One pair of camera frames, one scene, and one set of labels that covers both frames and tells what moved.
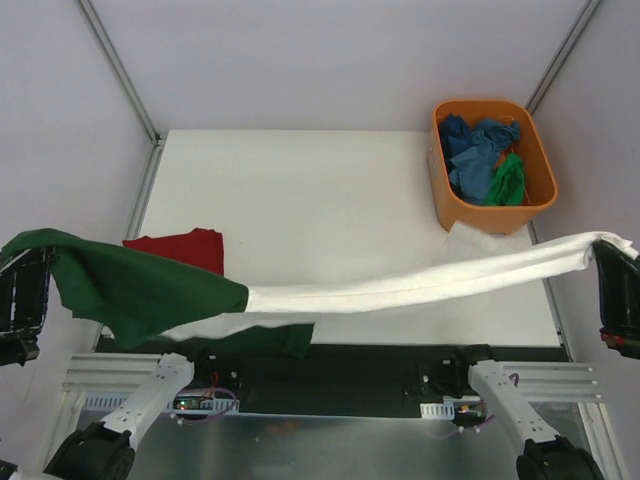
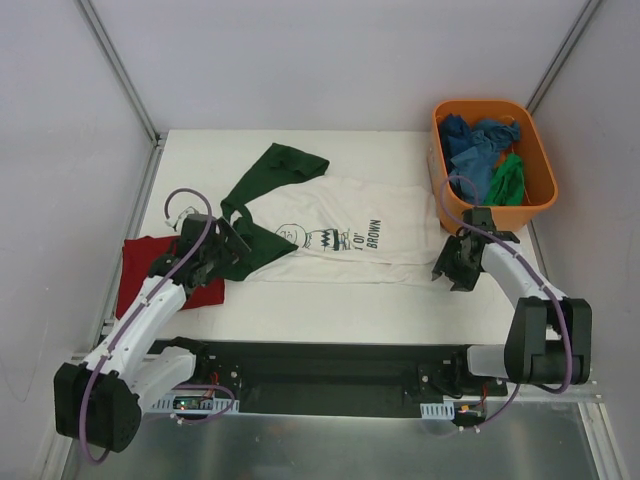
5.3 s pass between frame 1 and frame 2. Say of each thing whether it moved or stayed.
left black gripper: moved
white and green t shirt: moved
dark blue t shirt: stayed
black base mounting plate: stayed
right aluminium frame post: stayed
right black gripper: moved
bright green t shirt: stayed
